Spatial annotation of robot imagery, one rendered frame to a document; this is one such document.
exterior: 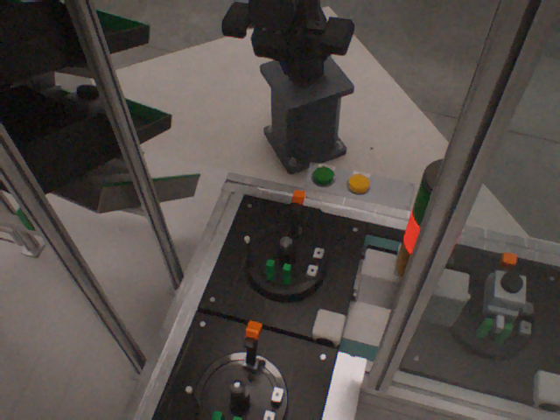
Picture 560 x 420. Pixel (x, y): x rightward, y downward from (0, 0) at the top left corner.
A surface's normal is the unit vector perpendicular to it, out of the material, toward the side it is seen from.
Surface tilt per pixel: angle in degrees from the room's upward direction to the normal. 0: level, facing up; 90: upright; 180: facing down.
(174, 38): 1
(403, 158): 0
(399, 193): 0
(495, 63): 90
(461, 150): 90
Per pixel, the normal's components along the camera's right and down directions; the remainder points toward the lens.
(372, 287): -0.29, 0.78
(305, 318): -0.02, -0.58
